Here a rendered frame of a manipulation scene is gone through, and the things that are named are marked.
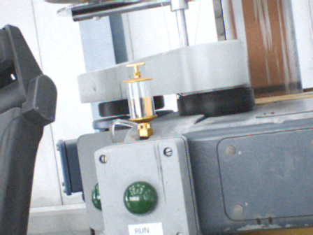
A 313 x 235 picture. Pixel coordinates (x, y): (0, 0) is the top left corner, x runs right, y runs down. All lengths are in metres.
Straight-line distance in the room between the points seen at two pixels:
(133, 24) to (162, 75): 5.24
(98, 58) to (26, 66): 4.76
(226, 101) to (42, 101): 0.26
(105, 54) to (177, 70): 4.88
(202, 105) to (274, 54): 0.39
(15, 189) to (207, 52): 0.29
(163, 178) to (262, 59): 0.55
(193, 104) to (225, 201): 0.15
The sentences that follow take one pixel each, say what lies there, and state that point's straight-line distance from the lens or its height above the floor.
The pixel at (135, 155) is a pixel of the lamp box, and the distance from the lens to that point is 0.50.
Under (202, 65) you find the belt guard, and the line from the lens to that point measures 0.65.
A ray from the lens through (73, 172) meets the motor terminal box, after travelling 1.01.
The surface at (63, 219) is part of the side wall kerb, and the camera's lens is 6.37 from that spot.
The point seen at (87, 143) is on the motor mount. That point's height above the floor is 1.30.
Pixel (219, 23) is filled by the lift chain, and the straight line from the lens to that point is 1.09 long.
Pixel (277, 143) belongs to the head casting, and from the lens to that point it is 0.53.
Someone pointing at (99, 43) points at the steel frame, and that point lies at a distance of 5.57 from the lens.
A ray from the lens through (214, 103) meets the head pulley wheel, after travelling 0.65.
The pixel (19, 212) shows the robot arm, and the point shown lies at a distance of 0.74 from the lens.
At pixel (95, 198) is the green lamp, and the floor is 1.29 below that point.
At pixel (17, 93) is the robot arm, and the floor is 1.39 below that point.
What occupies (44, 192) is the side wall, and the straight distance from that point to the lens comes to 6.44.
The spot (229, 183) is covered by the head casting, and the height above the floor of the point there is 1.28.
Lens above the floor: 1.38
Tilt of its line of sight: 3 degrees down
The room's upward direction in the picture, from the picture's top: 8 degrees counter-clockwise
